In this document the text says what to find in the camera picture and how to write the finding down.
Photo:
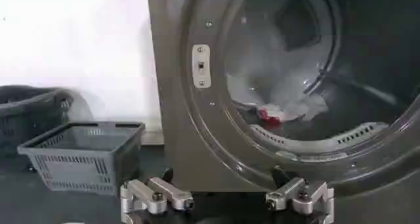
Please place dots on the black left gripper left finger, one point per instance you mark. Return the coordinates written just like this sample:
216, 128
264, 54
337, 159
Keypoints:
154, 194

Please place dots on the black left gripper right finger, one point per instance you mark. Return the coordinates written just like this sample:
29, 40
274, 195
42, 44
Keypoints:
297, 192

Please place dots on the grey plastic laundry basket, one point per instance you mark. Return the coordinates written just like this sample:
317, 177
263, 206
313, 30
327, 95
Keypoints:
82, 156

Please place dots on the white and red clothes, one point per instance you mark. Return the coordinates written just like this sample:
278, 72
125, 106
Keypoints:
288, 108

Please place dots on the grey dryer machine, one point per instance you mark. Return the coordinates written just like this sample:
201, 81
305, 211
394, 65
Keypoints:
203, 113

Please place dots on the silver door latch plate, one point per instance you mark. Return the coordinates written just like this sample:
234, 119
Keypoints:
201, 66

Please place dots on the dark plastic laundry basket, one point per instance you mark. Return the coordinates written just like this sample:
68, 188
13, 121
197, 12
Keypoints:
26, 120

